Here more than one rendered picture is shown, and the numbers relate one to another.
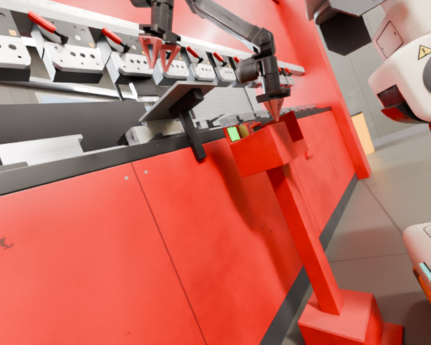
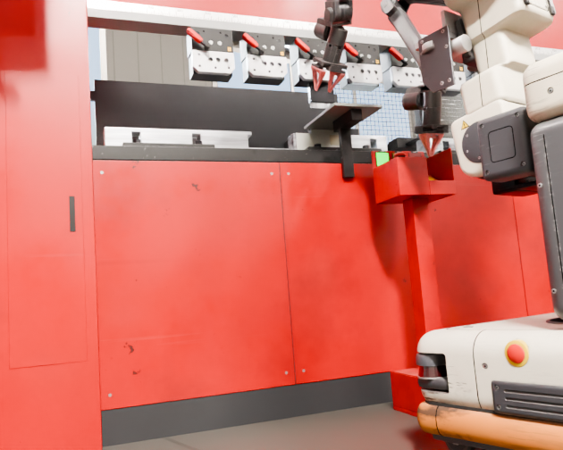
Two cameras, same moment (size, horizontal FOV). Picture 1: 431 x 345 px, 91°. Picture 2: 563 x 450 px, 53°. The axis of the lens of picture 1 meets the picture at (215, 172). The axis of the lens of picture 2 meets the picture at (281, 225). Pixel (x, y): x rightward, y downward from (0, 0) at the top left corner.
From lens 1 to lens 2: 1.30 m
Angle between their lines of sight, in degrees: 27
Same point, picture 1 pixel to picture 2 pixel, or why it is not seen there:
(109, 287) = (237, 241)
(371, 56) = not seen: outside the picture
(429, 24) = (468, 108)
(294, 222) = (413, 262)
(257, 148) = (388, 176)
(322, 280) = (423, 330)
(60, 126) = (235, 114)
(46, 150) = (225, 139)
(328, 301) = not seen: hidden behind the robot
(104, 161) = (260, 156)
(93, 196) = (246, 178)
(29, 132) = (207, 116)
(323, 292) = not seen: hidden behind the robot
